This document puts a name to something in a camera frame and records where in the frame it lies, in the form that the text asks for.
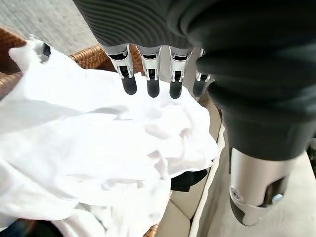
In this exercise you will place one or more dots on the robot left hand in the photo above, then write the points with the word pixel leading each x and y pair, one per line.
pixel 247 74

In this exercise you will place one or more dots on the white cloth garment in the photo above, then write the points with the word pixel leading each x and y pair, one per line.
pixel 93 138

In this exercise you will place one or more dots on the black garment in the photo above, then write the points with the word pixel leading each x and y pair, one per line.
pixel 187 179

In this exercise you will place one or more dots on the brown wicker basket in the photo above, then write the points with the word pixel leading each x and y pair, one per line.
pixel 86 58

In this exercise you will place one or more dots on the dark blue garment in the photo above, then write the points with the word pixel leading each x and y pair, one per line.
pixel 24 228

